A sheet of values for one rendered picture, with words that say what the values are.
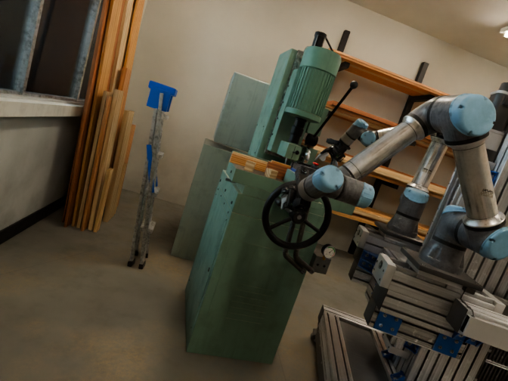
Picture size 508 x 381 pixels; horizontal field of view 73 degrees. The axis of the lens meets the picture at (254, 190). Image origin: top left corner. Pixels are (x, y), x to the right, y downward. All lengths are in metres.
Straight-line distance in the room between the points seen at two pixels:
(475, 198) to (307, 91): 0.80
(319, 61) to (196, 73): 2.47
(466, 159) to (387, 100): 3.26
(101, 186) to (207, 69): 1.83
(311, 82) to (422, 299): 0.98
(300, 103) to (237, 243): 0.69
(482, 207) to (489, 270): 0.49
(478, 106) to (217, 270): 1.15
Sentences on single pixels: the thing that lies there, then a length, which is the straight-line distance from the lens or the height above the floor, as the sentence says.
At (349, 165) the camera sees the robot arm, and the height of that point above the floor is 1.06.
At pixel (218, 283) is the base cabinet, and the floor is 0.37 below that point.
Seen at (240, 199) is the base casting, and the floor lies 0.77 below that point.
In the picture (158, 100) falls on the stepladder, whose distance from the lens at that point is 2.19.
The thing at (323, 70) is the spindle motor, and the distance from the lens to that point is 1.63.
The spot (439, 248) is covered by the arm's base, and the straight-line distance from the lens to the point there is 1.42.
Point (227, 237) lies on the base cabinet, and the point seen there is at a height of 0.59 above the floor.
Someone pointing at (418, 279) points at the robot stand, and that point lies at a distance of 1.41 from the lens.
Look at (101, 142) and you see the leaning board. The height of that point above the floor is 0.66.
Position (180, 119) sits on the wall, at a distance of 3.94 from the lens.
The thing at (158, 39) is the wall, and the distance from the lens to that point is 4.03.
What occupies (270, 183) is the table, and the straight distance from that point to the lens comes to 1.50.
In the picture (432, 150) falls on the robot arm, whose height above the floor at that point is 1.26.
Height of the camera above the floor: 1.08
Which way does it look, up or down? 9 degrees down
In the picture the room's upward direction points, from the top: 18 degrees clockwise
